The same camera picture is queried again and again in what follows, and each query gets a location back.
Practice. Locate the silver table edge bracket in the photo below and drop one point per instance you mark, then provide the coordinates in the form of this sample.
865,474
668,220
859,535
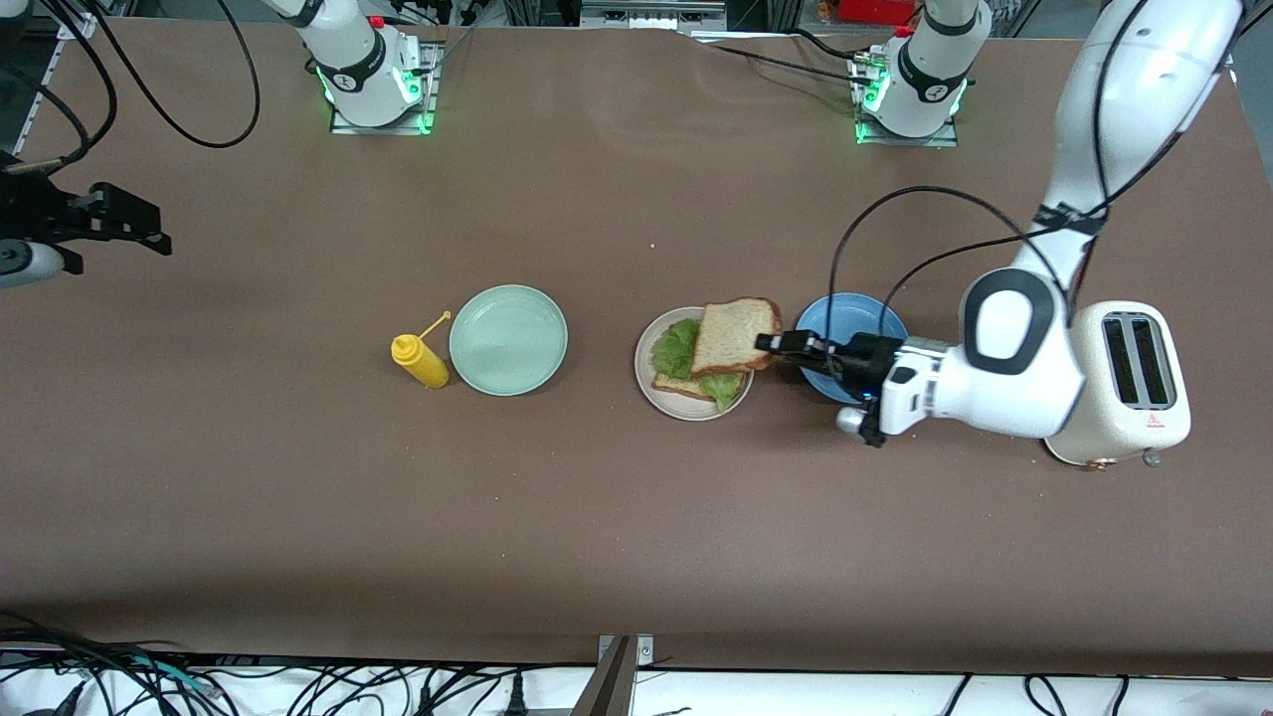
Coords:
644,648

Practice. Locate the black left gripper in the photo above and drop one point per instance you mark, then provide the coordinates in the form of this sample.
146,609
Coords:
861,360

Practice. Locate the white toaster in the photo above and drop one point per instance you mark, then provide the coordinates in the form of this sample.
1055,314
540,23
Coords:
1124,430

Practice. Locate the pale green plate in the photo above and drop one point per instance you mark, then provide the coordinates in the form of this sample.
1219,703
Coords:
507,341

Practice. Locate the red box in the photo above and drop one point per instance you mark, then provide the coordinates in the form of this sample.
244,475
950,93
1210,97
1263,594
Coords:
875,10

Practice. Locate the beige plate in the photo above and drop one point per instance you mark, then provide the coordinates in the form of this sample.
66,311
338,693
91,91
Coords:
644,363

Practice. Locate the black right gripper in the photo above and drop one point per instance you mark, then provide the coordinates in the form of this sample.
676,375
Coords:
38,211

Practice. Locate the blue plate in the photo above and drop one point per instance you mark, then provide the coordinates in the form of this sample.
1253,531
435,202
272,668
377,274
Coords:
845,313

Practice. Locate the brown bread slice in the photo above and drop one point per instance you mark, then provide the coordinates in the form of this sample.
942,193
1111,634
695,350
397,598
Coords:
731,338
676,386

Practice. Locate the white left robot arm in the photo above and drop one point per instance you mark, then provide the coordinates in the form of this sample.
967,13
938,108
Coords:
1144,60

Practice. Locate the black power plug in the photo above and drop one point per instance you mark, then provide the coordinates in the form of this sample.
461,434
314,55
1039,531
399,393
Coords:
516,696

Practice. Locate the aluminium frame profile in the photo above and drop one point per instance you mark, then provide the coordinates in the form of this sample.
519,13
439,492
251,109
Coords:
76,27

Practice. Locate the yellow mustard squeeze bottle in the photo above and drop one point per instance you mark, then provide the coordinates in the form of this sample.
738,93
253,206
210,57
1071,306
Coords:
426,366

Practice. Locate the grey metal box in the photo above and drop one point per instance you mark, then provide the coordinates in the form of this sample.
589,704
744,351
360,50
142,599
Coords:
646,15

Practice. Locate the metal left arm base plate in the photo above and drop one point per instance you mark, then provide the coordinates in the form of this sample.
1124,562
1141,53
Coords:
905,142

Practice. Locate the black equipment rack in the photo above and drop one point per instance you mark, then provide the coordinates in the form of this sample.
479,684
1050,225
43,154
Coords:
542,10

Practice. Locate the dark grey metal post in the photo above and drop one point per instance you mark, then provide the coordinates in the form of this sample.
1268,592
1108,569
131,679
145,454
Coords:
609,691

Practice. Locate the green lettuce leaf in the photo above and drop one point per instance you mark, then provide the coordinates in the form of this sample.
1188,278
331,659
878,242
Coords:
676,348

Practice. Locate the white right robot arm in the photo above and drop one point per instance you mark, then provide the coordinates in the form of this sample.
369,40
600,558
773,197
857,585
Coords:
378,60

